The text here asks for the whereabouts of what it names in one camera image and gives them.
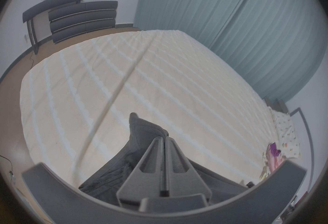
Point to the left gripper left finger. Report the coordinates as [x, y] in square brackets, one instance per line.
[148, 182]

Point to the pink garment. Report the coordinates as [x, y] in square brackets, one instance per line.
[273, 162]

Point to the black T-shirt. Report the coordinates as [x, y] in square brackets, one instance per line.
[143, 128]

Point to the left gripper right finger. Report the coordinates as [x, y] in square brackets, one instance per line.
[184, 182]

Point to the white printed garment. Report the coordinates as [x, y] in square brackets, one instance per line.
[264, 173]

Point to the blue-green curtain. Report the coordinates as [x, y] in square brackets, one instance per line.
[276, 38]
[192, 0]

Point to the black chest of drawers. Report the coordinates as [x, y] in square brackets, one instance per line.
[82, 20]

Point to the purple garment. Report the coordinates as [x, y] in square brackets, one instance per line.
[274, 148]

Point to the white printed pillow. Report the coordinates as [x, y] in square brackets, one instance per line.
[287, 130]

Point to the bed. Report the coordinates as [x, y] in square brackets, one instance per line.
[179, 77]

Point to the grey white bedside table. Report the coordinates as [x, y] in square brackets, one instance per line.
[280, 106]

